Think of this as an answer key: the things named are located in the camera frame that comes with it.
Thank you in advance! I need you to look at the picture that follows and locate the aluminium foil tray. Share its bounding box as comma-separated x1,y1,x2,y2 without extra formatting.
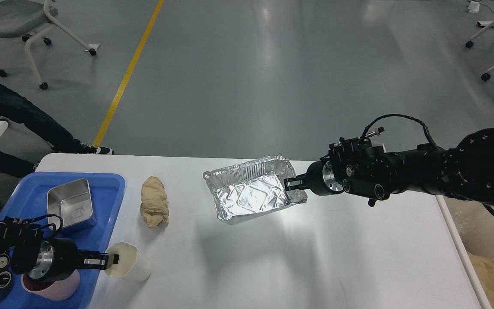
203,154,308,225

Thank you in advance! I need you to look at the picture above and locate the pink plastic mug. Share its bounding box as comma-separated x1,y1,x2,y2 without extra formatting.
20,270,81,301

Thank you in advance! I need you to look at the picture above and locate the rectangular steel container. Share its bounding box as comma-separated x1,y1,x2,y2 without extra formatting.
47,179,96,235

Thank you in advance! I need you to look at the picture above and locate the cream white cup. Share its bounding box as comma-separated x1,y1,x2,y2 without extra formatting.
104,242,151,282

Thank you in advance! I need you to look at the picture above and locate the right black cylindrical gripper body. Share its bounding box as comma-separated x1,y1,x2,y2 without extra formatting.
304,161,344,196

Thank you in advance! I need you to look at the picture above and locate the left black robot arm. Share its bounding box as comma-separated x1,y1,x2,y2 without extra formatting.
0,214,121,292

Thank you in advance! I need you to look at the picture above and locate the beige cloth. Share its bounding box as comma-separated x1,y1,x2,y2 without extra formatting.
139,176,170,228

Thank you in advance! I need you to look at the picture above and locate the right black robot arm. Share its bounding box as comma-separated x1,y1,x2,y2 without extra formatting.
283,115,494,216

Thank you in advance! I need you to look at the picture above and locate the beige plastic bin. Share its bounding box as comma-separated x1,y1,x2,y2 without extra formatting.
437,196,494,309

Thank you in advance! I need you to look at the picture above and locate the blue plastic tray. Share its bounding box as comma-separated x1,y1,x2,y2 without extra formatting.
0,172,125,309

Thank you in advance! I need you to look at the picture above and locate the seated person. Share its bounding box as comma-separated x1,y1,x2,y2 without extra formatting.
0,84,114,178

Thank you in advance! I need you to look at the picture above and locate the left black cylindrical gripper body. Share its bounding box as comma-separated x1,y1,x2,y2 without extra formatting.
29,238,80,283

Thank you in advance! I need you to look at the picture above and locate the white floor power adapter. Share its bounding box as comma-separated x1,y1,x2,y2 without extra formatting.
468,0,480,14

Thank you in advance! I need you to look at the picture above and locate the grey office chair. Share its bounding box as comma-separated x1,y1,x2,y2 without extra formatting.
0,0,98,90

